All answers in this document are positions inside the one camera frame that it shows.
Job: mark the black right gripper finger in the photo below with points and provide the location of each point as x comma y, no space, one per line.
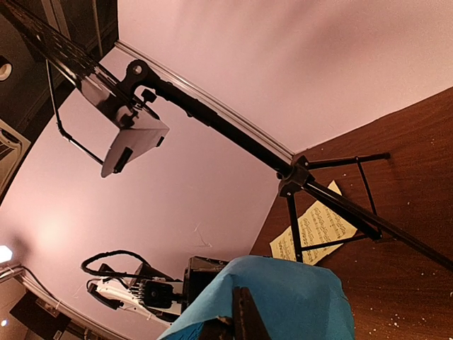
245,324

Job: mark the blue sheet music page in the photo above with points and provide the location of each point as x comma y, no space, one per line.
295,300

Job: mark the yellow sheet music page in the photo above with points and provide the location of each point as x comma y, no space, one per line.
318,225

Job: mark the black music stand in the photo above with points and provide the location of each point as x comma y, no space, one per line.
126,104

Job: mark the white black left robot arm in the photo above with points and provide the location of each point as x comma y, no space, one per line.
114,292

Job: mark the ceiling air vent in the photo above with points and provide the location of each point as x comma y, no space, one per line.
14,148

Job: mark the black ceiling spotlight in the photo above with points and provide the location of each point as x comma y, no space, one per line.
5,71

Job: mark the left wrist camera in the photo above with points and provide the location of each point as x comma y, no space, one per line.
160,297

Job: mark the bright wall light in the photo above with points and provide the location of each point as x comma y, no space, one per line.
5,254

